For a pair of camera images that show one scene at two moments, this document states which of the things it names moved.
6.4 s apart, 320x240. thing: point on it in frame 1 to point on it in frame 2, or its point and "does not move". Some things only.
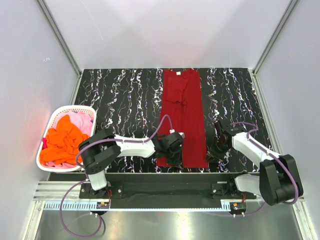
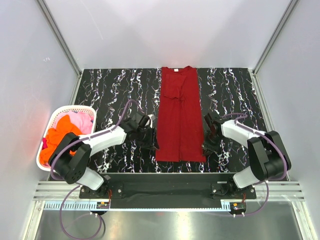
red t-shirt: [182, 112] does not move
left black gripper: [178, 162] to [152, 142]
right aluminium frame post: [290, 6] does not move
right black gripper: [215, 156] to [207, 149]
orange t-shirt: [62, 144] does not move
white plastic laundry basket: [54, 110] does not move
